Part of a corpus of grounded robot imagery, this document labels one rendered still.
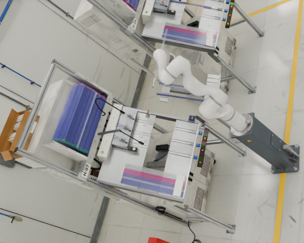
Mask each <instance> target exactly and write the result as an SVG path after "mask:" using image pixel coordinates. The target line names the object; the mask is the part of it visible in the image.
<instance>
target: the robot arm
mask: <svg viewBox="0 0 304 243"><path fill-rule="evenodd" d="M153 57H154V59H155V61H156V62H157V68H158V69H159V71H158V75H159V80H160V82H161V83H162V84H164V85H170V84H172V83H173V82H174V81H175V79H176V78H177V77H178V76H179V75H180V74H181V73H182V74H183V86H184V88H185V89H186V90H187V91H189V92H190V93H192V94H193V95H195V96H204V95H209V96H208V97H207V98H206V99H205V100H204V101H203V102H202V104H201V105H200V106H199V113H200V115H201V116H202V117H204V118H206V119H217V118H220V119H222V120H223V121H224V122H226V123H227V124H228V125H230V127H231V132H232V133H233V134H234V135H235V136H243V135H245V134H247V133H248V132H249V131H250V129H251V128H252V125H253V119H252V117H251V116H250V115H249V114H246V113H243V114H240V113H239V112H238V111H237V110H236V109H234V108H233V107H232V106H230V105H229V104H225V103H226V101H227V100H228V94H227V93H226V92H225V91H224V90H223V89H220V88H216V87H210V86H206V85H204V84H203V83H201V82H200V81H199V80H198V79H196V78H195V77H194V76H193V75H192V72H191V65H190V62H189V60H188V58H186V57H185V56H183V55H179V56H177V57H175V56H174V55H173V54H172V53H170V52H168V51H166V50H163V49H156V50H155V51H154V53H153Z"/></svg>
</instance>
